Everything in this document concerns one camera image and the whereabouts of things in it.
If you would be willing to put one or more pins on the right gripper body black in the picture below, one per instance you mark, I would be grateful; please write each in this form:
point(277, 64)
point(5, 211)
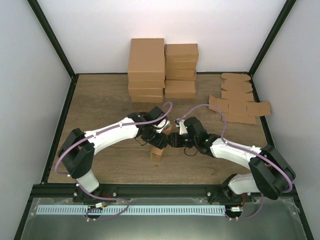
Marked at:
point(179, 143)

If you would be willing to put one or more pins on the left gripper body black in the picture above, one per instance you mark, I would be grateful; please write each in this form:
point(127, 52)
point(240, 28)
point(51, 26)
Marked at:
point(158, 142)

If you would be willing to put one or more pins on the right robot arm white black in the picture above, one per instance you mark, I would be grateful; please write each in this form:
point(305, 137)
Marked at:
point(270, 174)

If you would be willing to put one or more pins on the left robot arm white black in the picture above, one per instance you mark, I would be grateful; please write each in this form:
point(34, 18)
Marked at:
point(78, 150)

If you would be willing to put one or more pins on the bottom large folded box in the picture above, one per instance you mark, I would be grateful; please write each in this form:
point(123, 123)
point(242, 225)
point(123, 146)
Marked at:
point(147, 98)

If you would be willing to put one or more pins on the bottom small folded box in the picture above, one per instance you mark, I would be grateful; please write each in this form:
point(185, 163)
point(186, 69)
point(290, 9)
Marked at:
point(180, 89)

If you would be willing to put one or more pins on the top large folded cardboard box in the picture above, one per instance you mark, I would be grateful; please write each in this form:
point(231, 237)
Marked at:
point(146, 59)

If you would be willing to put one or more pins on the top small folded cardboard box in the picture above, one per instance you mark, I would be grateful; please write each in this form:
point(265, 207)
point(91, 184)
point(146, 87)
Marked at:
point(186, 52)

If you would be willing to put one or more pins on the stack of flat cardboard blanks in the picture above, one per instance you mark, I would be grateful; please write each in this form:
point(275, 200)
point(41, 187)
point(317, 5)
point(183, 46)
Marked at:
point(237, 100)

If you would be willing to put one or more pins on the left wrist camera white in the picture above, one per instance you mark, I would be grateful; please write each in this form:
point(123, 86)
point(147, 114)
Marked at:
point(163, 125)

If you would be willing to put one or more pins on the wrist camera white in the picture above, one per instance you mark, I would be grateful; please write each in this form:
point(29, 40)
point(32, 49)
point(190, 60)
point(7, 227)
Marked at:
point(163, 125)
point(180, 124)

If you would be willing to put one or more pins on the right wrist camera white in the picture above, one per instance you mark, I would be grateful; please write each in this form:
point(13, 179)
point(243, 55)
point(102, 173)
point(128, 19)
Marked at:
point(180, 124)

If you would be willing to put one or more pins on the grey metal base plate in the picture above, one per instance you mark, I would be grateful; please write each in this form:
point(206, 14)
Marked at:
point(263, 219)

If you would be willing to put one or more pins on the light blue slotted cable duct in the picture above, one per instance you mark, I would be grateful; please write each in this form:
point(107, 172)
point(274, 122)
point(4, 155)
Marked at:
point(134, 210)

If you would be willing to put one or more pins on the black aluminium frame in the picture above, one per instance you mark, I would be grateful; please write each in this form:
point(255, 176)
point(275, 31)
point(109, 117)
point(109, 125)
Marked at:
point(59, 190)

